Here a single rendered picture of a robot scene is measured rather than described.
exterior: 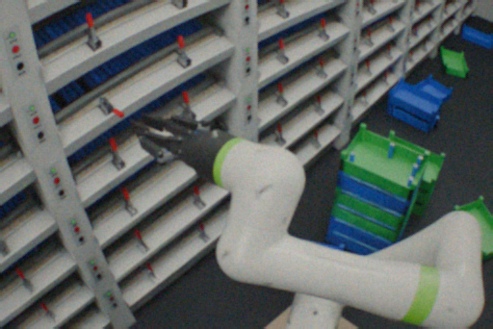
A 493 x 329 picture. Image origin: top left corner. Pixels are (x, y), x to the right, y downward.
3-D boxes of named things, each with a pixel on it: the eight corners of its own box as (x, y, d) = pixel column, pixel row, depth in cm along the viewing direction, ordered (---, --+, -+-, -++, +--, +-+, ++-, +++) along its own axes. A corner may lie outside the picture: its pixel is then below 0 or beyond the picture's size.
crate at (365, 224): (411, 210, 179) (416, 196, 173) (396, 243, 166) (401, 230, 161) (351, 183, 191) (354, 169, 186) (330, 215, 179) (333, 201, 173)
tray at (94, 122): (232, 55, 137) (240, 33, 129) (64, 159, 105) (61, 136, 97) (190, 21, 142) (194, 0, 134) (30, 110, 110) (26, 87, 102)
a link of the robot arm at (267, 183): (324, 160, 77) (288, 155, 69) (302, 231, 79) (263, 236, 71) (261, 136, 86) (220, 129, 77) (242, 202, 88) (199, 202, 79)
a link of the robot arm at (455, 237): (323, 289, 124) (487, 222, 90) (310, 336, 113) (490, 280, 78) (293, 266, 120) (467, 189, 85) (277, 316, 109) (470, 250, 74)
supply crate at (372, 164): (426, 167, 162) (430, 152, 157) (410, 201, 150) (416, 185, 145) (359, 139, 175) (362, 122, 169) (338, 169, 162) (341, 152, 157)
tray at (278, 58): (347, 37, 187) (357, 14, 176) (254, 91, 155) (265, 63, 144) (311, 10, 192) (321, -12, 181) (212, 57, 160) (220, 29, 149)
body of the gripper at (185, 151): (197, 183, 86) (166, 166, 92) (229, 158, 91) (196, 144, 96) (188, 148, 82) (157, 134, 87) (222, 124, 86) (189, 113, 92)
